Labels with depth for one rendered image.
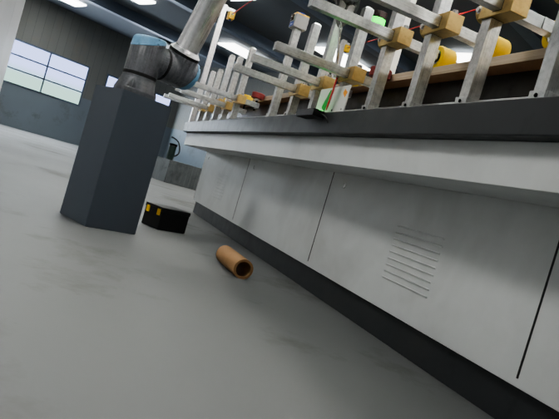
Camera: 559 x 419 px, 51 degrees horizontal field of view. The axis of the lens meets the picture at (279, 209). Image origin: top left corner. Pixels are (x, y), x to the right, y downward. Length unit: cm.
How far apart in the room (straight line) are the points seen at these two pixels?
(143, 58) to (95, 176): 55
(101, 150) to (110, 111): 17
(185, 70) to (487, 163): 173
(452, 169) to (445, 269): 36
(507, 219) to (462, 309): 27
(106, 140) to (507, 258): 170
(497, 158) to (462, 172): 11
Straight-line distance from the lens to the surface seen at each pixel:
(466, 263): 167
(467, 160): 144
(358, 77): 211
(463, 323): 163
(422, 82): 173
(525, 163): 130
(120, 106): 257
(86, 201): 262
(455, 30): 172
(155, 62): 270
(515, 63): 170
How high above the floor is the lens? 38
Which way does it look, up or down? 2 degrees down
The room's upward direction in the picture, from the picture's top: 16 degrees clockwise
